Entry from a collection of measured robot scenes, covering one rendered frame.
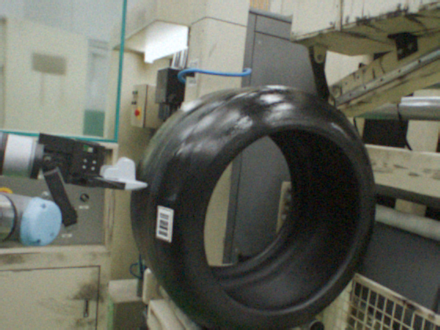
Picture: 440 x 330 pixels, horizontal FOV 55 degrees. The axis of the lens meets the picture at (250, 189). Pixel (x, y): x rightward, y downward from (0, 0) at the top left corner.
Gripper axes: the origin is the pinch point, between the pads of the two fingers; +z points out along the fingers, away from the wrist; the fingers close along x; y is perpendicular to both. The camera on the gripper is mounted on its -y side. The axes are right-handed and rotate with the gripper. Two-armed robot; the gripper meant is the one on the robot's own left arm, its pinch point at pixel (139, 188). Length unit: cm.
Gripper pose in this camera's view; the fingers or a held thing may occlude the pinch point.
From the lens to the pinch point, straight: 88.3
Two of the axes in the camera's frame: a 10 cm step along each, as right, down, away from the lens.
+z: 8.6, 1.5, 4.9
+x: -4.7, -1.8, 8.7
